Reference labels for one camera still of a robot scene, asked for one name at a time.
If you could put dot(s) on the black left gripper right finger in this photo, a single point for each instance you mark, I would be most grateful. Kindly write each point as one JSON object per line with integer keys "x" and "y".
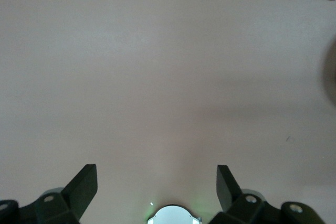
{"x": 228, "y": 192}

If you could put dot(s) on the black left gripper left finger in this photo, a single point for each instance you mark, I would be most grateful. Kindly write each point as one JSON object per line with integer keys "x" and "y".
{"x": 78, "y": 190}

